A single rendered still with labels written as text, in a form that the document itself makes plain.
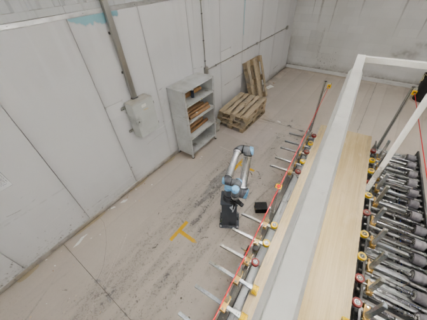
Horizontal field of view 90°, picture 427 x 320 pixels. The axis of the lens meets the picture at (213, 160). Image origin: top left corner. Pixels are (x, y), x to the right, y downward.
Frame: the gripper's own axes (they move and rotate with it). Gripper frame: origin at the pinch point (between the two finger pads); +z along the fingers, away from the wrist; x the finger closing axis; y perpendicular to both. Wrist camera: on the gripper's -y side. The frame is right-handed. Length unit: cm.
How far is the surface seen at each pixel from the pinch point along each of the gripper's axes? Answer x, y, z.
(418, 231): -95, -181, 10
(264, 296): 110, -75, -143
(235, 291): 71, -44, 24
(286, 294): 109, -80, -152
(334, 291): 24, -120, 4
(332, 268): 5, -113, 4
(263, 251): 14, -47, 32
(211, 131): -204, 194, 77
